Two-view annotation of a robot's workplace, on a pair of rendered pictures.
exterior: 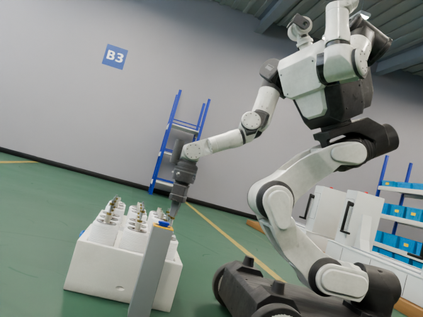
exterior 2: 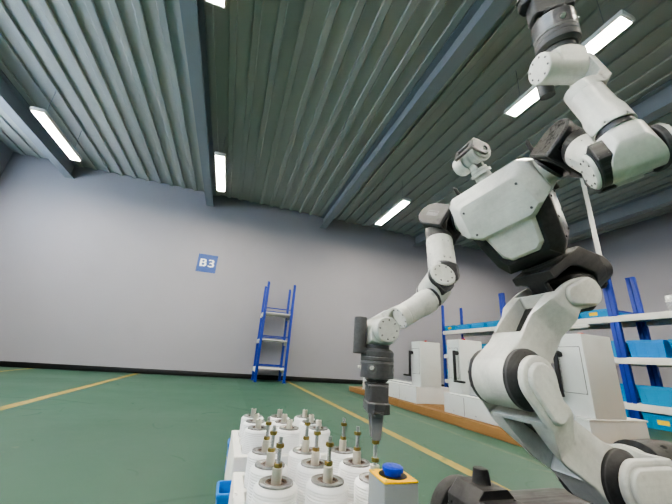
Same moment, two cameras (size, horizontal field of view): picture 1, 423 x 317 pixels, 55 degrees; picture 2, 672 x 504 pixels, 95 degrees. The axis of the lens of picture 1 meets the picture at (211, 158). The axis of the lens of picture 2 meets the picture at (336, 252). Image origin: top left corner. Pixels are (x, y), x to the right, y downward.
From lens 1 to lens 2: 0.79 m
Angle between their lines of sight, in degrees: 17
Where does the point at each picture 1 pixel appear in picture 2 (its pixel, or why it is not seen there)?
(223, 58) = (299, 251)
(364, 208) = (467, 354)
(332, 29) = (608, 105)
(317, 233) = (426, 387)
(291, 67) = (479, 200)
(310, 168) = (547, 321)
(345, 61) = (655, 141)
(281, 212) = (552, 398)
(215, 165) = (308, 341)
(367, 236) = not seen: hidden behind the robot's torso
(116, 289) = not seen: outside the picture
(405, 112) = not seen: hidden behind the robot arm
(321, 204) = (422, 358)
